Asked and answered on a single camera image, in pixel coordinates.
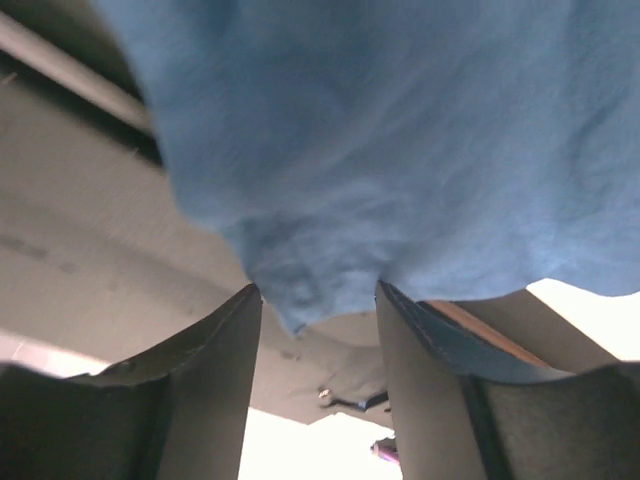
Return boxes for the teal blue t shirt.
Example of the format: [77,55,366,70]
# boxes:
[94,1,639,333]

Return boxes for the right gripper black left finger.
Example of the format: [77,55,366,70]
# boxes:
[1,285,262,479]

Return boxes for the orange plastic basket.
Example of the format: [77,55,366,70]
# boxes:
[426,301,549,368]

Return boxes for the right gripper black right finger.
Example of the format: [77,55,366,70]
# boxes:
[376,283,639,479]

